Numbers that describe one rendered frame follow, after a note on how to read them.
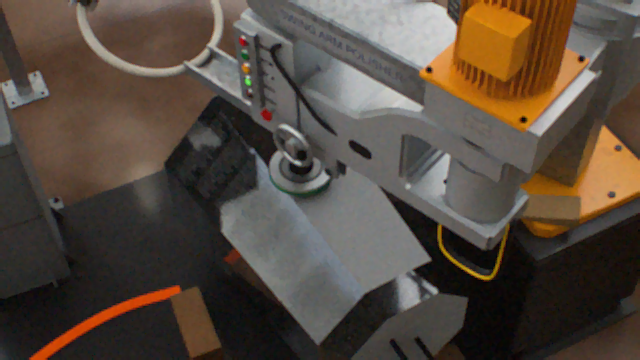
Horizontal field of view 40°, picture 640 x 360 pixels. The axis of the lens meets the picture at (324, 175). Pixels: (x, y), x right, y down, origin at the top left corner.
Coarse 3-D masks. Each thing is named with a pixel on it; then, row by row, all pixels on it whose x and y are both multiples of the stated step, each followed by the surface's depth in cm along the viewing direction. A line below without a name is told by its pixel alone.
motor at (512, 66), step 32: (448, 0) 181; (480, 0) 175; (512, 0) 173; (544, 0) 171; (576, 0) 177; (480, 32) 173; (512, 32) 169; (544, 32) 178; (448, 64) 199; (480, 64) 178; (512, 64) 174; (544, 64) 185; (576, 64) 198; (480, 96) 192; (512, 96) 192; (544, 96) 192
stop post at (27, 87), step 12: (0, 12) 400; (0, 24) 404; (0, 36) 409; (12, 36) 412; (0, 48) 413; (12, 48) 416; (12, 60) 421; (12, 72) 426; (24, 72) 429; (36, 72) 449; (12, 84) 443; (24, 84) 434; (36, 84) 443; (12, 96) 438; (24, 96) 438; (36, 96) 438; (12, 108) 433
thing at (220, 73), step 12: (216, 48) 292; (216, 60) 295; (228, 60) 290; (192, 72) 288; (204, 72) 289; (216, 72) 291; (228, 72) 291; (204, 84) 287; (216, 84) 282; (228, 84) 287; (240, 84) 287; (228, 96) 281; (240, 96) 278; (240, 108) 281; (324, 168) 261
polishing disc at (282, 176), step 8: (280, 152) 294; (272, 160) 292; (280, 160) 292; (288, 160) 292; (272, 168) 290; (280, 168) 290; (288, 168) 290; (320, 168) 289; (272, 176) 287; (280, 176) 287; (288, 176) 287; (296, 176) 287; (304, 176) 287; (312, 176) 287; (320, 176) 287; (328, 176) 287; (280, 184) 285; (288, 184) 285; (296, 184) 285; (304, 184) 285; (312, 184) 285; (320, 184) 285; (296, 192) 284; (304, 192) 284
